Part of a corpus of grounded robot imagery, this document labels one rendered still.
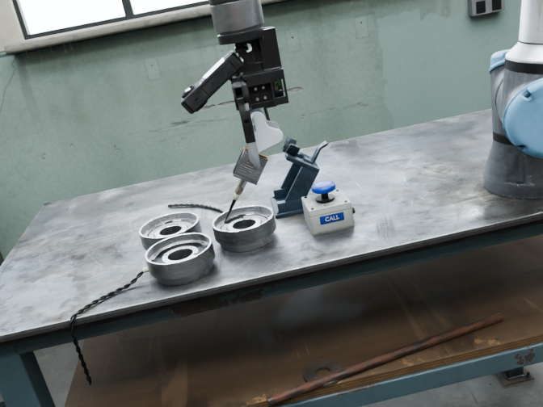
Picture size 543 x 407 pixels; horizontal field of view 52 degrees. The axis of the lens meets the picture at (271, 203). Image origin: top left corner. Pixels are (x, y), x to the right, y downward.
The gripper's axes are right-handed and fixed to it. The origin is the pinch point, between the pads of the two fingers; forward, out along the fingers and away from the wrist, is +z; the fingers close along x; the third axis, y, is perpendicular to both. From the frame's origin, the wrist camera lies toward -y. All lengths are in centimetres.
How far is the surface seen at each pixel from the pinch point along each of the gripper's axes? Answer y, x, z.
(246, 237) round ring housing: -3.6, -6.8, 10.5
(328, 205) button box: 10.5, -4.7, 8.8
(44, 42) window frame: -70, 147, -20
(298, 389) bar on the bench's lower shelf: -0.3, -12.6, 36.9
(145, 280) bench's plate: -20.2, -9.0, 13.2
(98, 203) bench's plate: -36, 35, 13
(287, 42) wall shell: 25, 160, -1
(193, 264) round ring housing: -11.7, -13.1, 10.1
